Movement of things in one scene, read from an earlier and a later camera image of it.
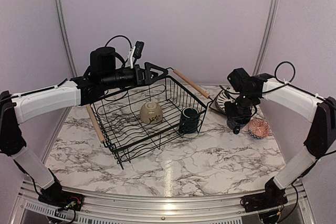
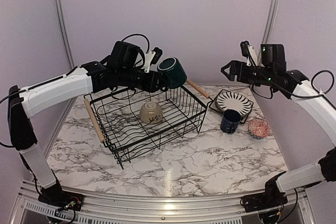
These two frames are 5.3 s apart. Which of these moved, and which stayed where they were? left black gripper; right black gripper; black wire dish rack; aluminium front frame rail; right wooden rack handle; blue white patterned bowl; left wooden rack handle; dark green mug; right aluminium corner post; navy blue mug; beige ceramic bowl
Moved: navy blue mug; left black gripper; dark green mug; right black gripper
Stayed: beige ceramic bowl; right wooden rack handle; blue white patterned bowl; right aluminium corner post; black wire dish rack; aluminium front frame rail; left wooden rack handle
